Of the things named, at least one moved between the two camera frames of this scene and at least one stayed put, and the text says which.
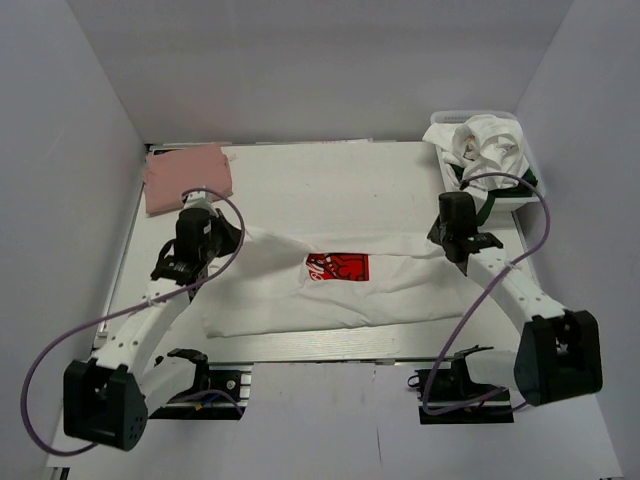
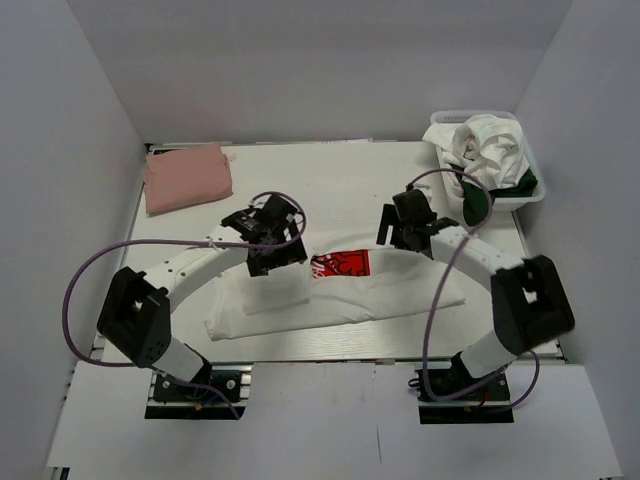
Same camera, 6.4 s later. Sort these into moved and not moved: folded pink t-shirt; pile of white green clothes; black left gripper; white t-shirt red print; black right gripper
Moved: white t-shirt red print; black left gripper; black right gripper
Not moved: folded pink t-shirt; pile of white green clothes
